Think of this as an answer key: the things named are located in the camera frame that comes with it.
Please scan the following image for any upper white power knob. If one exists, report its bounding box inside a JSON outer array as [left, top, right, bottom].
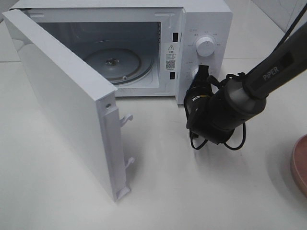
[[195, 34, 216, 57]]

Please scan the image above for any pink round plate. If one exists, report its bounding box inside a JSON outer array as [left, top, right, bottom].
[[291, 135, 307, 196]]

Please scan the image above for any glass microwave turntable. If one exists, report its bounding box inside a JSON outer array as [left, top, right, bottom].
[[84, 48, 154, 85]]

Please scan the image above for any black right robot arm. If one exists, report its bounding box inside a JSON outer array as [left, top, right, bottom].
[[184, 24, 307, 148]]

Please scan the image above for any lower white timer knob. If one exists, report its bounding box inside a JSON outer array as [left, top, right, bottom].
[[192, 68, 199, 80]]

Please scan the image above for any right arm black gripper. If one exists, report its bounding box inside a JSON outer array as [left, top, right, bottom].
[[184, 65, 234, 145]]

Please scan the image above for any white microwave oven body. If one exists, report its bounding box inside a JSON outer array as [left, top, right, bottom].
[[8, 0, 233, 104]]

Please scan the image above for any white microwave door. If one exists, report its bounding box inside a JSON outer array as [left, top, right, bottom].
[[3, 10, 134, 201]]

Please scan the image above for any white warning label sticker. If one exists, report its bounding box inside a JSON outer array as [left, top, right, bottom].
[[164, 43, 178, 70]]

